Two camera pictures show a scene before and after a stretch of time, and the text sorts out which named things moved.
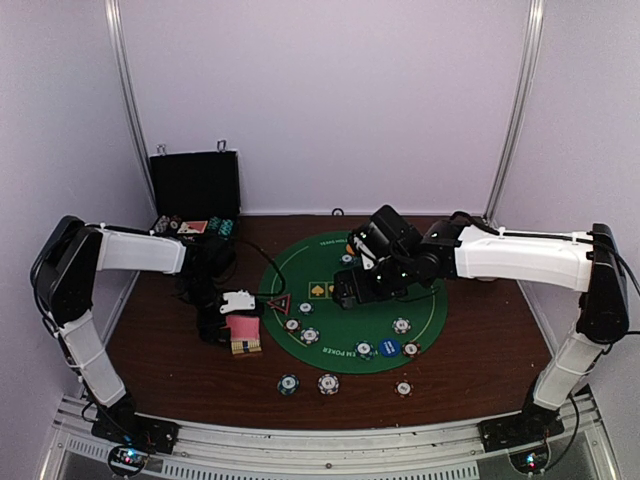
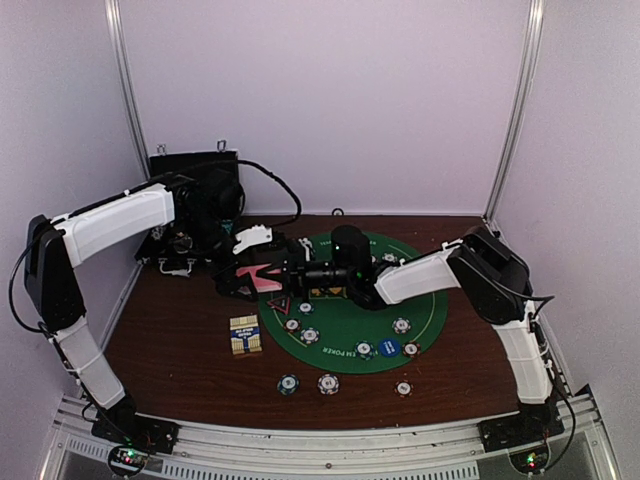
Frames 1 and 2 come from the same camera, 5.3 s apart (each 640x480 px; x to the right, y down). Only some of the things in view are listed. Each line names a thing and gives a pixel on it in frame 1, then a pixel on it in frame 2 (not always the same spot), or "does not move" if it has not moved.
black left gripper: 204,325 → 221,271
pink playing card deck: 244,327 → 261,284
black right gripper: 363,294 → 294,275
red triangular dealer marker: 281,303 does not move
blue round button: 389,347 does not move
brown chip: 411,349 does not move
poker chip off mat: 328,384 does not move
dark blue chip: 306,307 does not move
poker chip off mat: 404,388 does not move
